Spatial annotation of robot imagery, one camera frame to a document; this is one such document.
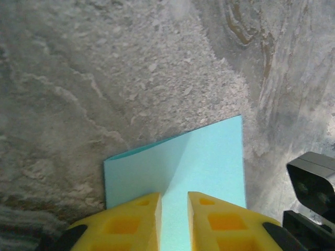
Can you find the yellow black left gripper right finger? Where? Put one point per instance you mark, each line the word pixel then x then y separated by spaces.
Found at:
pixel 225 225

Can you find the light blue paper sheet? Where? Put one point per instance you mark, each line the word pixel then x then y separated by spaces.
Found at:
pixel 209 162

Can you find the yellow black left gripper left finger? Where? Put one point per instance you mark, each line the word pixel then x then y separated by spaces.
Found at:
pixel 125 227

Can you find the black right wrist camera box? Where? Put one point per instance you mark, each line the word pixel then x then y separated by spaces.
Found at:
pixel 314 183

